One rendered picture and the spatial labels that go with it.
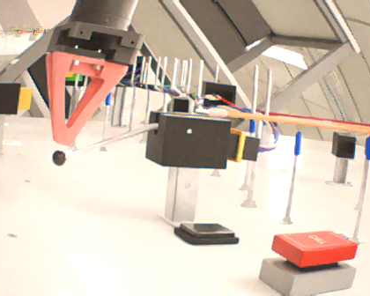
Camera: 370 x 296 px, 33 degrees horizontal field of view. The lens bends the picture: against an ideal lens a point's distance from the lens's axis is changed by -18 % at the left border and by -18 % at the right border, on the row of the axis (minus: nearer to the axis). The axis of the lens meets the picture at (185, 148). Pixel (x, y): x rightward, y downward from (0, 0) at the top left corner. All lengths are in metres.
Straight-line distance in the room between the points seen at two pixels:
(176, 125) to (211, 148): 0.04
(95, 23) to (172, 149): 0.13
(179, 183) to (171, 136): 0.04
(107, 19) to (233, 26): 1.21
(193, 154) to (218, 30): 1.14
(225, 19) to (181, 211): 1.16
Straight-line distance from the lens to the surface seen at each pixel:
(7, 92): 0.89
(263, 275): 0.45
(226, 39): 1.73
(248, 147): 0.62
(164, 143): 0.59
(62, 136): 0.57
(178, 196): 0.61
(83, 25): 0.53
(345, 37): 1.82
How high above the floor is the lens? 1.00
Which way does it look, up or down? 9 degrees up
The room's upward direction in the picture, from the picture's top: 54 degrees clockwise
